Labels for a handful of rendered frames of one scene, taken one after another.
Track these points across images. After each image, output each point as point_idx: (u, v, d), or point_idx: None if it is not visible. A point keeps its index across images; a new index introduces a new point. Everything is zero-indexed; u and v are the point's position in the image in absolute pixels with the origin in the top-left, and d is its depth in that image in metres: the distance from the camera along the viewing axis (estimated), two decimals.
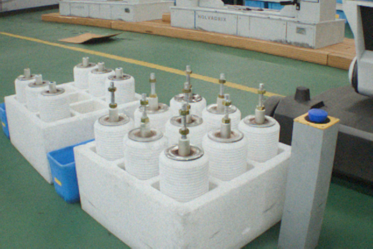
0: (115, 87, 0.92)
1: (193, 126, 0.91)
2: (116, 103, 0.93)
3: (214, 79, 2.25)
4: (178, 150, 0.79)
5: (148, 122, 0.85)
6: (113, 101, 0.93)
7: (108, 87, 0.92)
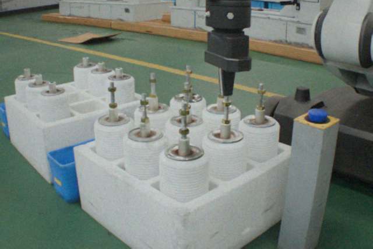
0: (115, 87, 0.92)
1: (193, 126, 0.91)
2: (116, 103, 0.93)
3: (214, 79, 2.25)
4: (178, 150, 0.79)
5: (148, 122, 0.85)
6: (113, 101, 0.93)
7: (108, 87, 0.92)
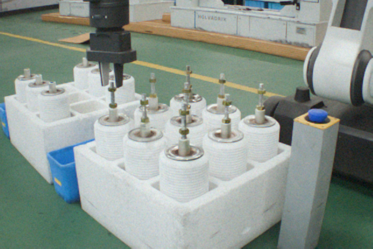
0: (115, 87, 0.92)
1: (193, 126, 0.91)
2: (116, 103, 0.93)
3: (214, 79, 2.25)
4: (178, 150, 0.79)
5: (148, 122, 0.85)
6: (113, 101, 0.93)
7: (108, 87, 0.92)
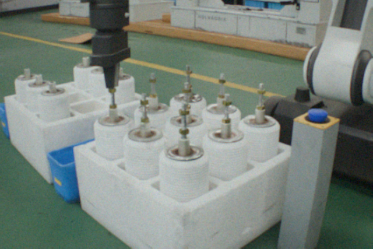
0: (109, 88, 0.92)
1: (193, 126, 0.91)
2: (110, 104, 0.93)
3: (214, 79, 2.25)
4: (178, 150, 0.79)
5: (148, 122, 0.85)
6: (111, 103, 0.93)
7: (114, 88, 0.92)
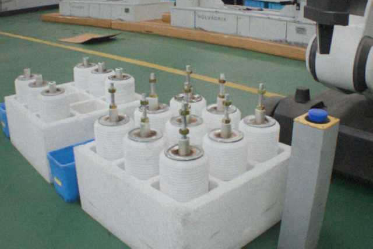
0: (109, 88, 0.92)
1: (193, 126, 0.91)
2: (110, 104, 0.94)
3: (214, 79, 2.25)
4: (178, 150, 0.79)
5: (148, 122, 0.85)
6: (111, 103, 0.93)
7: (114, 88, 0.92)
